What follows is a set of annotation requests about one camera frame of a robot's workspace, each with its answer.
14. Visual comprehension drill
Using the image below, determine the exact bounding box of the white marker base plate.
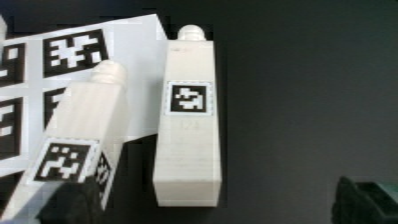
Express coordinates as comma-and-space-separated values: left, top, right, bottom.
0, 15, 168, 177

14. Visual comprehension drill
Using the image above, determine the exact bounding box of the white desk leg front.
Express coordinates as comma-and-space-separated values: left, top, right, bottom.
0, 60, 128, 224

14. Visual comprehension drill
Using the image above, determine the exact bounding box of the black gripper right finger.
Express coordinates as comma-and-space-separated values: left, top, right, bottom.
333, 177, 398, 224

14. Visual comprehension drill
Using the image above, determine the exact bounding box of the white desk leg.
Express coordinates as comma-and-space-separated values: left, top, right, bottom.
0, 60, 128, 224
153, 25, 223, 207

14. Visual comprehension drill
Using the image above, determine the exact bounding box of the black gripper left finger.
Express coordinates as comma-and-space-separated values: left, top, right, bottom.
38, 181, 105, 224

